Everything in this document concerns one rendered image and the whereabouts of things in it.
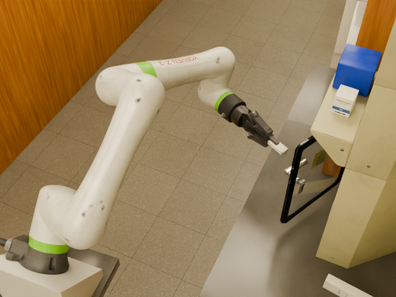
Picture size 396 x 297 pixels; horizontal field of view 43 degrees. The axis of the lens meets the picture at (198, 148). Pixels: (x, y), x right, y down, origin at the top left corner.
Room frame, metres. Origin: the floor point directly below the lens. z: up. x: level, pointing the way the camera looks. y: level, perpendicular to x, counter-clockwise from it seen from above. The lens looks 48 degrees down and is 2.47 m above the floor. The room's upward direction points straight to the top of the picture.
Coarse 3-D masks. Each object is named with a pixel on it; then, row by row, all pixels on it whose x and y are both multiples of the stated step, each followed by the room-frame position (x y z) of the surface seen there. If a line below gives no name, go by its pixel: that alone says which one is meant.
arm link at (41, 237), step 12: (48, 192) 0.90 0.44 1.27; (60, 192) 0.90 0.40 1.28; (72, 192) 0.91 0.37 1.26; (36, 204) 0.89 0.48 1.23; (48, 204) 0.86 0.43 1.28; (36, 216) 0.86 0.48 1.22; (48, 216) 0.82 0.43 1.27; (36, 228) 0.83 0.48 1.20; (48, 228) 0.82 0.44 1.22; (36, 240) 0.80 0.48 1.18; (48, 240) 0.80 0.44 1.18; (60, 240) 0.80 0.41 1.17; (48, 252) 0.78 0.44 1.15; (60, 252) 0.79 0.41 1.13
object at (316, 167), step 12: (300, 144) 0.99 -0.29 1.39; (312, 144) 1.02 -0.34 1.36; (312, 156) 1.03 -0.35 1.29; (324, 156) 1.07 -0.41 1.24; (300, 168) 1.00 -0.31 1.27; (312, 168) 1.04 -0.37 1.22; (324, 168) 1.08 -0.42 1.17; (336, 168) 1.13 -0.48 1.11; (312, 180) 1.05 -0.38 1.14; (324, 180) 1.10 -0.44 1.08; (312, 192) 1.06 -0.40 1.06; (300, 204) 1.03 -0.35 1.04
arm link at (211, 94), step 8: (208, 80) 1.40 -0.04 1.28; (200, 88) 1.41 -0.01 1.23; (208, 88) 1.39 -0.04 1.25; (216, 88) 1.39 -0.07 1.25; (224, 88) 1.39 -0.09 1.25; (200, 96) 1.40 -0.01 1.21; (208, 96) 1.38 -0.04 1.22; (216, 96) 1.37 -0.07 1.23; (224, 96) 1.36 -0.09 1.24; (208, 104) 1.37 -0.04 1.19; (216, 104) 1.34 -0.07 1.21
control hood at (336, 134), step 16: (368, 96) 1.06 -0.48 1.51; (320, 112) 1.00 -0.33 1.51; (352, 112) 1.00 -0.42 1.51; (320, 128) 0.94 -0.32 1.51; (336, 128) 0.94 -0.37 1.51; (352, 128) 0.94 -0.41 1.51; (320, 144) 0.92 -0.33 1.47; (336, 144) 0.90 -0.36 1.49; (352, 144) 0.89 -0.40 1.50; (336, 160) 0.89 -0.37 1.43
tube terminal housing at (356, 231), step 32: (384, 96) 0.87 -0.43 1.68; (384, 128) 0.86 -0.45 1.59; (352, 160) 0.88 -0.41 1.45; (384, 160) 0.85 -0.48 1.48; (352, 192) 0.87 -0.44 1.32; (384, 192) 0.84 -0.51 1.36; (352, 224) 0.85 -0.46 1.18; (384, 224) 0.86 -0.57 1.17; (320, 256) 0.88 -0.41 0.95; (352, 256) 0.84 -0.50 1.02
